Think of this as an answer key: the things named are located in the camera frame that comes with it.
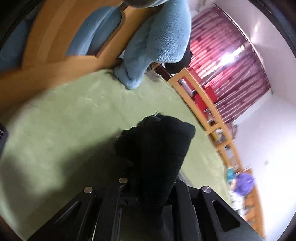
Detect white patterned pillow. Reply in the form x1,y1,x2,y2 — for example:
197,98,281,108
228,190,246,219

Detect light blue fleece blanket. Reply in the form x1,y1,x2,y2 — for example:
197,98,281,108
66,0,191,90

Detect purple plush toy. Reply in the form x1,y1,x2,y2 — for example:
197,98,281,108
234,172,254,196

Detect black garment on footboard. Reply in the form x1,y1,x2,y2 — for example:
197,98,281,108
165,42,193,74

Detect pink red curtain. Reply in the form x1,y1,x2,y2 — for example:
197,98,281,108
188,6,270,123

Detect green bed blanket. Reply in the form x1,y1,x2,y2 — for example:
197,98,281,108
1,70,230,240

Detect teal patterned cushion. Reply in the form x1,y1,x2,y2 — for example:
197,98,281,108
226,166,236,184

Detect black pants with grey stripe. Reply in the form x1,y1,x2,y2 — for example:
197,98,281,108
113,112,196,241

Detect wooden bed frame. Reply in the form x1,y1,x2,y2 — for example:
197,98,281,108
0,0,266,237

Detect red chair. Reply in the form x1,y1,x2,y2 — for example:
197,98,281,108
193,84,218,121

